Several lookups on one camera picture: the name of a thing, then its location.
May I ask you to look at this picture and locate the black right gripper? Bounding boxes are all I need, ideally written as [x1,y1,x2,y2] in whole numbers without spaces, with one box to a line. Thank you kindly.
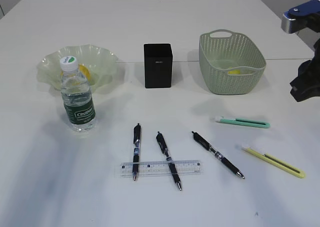
[290,39,320,102]

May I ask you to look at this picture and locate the yellow utility knife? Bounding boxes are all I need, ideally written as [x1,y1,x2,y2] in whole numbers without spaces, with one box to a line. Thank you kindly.
[235,144,306,179]

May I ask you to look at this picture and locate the yellow pear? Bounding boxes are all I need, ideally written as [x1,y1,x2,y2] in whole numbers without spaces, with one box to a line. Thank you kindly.
[60,64,91,86]

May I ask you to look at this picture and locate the clear water bottle green label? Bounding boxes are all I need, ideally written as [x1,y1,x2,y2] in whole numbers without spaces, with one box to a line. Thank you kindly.
[60,55,96,132]

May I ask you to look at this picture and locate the green utility knife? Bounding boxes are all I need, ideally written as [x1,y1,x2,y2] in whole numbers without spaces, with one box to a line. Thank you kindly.
[214,116,270,129]

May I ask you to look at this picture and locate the pale green woven basket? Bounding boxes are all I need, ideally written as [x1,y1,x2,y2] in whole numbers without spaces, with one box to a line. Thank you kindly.
[198,29,267,95]

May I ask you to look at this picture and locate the black pen right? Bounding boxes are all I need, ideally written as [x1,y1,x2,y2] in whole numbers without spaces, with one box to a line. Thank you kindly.
[191,131,245,179]

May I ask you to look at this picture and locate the black pen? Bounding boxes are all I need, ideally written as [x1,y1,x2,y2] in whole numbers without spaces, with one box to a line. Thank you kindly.
[191,131,245,179]
[132,123,141,181]
[156,131,182,191]

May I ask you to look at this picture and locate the black square pen holder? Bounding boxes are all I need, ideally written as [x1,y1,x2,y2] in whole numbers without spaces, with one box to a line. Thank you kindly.
[143,43,173,89]

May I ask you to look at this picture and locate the black pen middle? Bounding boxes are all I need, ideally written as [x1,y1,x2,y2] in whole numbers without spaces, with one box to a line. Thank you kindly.
[156,131,182,191]

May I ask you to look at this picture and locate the black pen left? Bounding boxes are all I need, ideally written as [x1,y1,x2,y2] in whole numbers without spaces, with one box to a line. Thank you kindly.
[132,123,141,181]

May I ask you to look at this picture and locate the clear plastic ruler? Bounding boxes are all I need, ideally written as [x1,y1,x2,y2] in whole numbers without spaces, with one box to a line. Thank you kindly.
[114,160,203,178]

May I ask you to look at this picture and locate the pale green wavy plate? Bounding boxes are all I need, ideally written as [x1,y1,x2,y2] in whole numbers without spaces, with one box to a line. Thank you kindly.
[36,44,118,92]

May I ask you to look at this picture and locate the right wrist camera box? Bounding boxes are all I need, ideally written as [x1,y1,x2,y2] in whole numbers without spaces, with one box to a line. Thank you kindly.
[281,0,320,34]

